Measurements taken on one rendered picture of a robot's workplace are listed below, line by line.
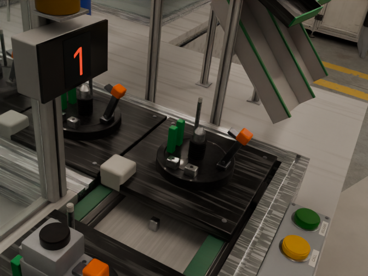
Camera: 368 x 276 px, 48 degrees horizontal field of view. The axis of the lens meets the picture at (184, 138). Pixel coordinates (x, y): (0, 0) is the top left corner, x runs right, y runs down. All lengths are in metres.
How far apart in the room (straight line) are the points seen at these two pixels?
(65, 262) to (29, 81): 0.20
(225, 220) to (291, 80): 0.44
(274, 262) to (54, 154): 0.35
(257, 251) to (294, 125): 0.59
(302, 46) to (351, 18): 3.67
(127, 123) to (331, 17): 4.10
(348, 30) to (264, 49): 3.86
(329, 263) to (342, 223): 0.12
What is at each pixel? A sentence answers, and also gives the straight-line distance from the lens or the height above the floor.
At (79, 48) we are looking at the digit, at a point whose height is 1.22.
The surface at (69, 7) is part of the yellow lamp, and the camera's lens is 0.49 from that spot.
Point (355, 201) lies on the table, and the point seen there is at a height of 0.86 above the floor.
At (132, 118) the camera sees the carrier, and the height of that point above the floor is 0.97.
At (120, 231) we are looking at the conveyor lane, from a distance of 0.68.
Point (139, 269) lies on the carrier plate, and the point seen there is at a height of 0.97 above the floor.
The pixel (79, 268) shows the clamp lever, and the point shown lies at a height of 1.06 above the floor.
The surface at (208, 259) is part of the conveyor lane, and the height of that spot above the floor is 0.95.
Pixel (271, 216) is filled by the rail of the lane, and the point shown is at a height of 0.96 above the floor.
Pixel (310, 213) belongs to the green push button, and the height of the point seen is 0.97.
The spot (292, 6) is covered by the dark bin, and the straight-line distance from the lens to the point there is 0.88.
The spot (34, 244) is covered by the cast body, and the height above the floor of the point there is 1.09.
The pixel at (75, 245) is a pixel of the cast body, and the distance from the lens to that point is 0.44.
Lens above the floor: 1.41
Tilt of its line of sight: 33 degrees down
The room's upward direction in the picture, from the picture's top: 7 degrees clockwise
